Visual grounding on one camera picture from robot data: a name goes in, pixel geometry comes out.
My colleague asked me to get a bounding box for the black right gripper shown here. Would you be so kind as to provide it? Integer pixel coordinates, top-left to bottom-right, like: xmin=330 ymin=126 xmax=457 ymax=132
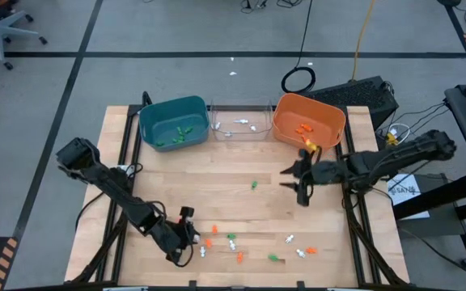
xmin=279 ymin=148 xmax=351 ymax=208

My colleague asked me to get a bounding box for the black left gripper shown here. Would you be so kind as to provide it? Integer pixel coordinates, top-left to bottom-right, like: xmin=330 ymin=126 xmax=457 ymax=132
xmin=155 ymin=206 xmax=201 ymax=259

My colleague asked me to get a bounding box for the black hanging cable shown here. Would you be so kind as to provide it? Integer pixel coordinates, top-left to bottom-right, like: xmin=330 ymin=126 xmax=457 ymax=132
xmin=280 ymin=0 xmax=317 ymax=95

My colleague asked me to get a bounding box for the white printed paper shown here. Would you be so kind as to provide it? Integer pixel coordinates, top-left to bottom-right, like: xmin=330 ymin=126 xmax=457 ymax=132
xmin=386 ymin=172 xmax=431 ymax=221

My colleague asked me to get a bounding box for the orange plastic bin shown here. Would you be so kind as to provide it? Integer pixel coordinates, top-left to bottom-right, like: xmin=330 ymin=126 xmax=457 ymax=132
xmin=272 ymin=92 xmax=347 ymax=155

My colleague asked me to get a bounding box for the grey office chair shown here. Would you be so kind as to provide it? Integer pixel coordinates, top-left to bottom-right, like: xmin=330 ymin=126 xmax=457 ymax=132
xmin=0 ymin=0 xmax=49 ymax=71

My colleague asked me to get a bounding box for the black desk leg frame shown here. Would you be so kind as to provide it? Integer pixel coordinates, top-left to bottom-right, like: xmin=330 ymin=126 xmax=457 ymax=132
xmin=392 ymin=169 xmax=466 ymax=271

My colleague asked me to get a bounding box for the yellow hanging cable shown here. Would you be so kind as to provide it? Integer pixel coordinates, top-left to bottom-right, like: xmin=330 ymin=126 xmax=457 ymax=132
xmin=351 ymin=0 xmax=376 ymax=82

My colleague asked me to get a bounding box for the black computer tower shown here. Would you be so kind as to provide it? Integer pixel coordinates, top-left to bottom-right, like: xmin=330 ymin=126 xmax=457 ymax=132
xmin=304 ymin=75 xmax=400 ymax=131

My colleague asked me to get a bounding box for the clear plastic bin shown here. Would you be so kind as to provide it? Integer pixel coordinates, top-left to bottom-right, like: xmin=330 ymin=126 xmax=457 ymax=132
xmin=209 ymin=96 xmax=274 ymax=142

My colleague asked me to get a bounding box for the black floor cable bundle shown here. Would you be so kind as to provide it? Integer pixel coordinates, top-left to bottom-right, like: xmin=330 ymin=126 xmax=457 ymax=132
xmin=239 ymin=0 xmax=299 ymax=10

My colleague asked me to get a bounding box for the teal plastic bin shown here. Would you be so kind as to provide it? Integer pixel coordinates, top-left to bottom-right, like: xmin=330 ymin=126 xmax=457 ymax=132
xmin=138 ymin=95 xmax=211 ymax=154

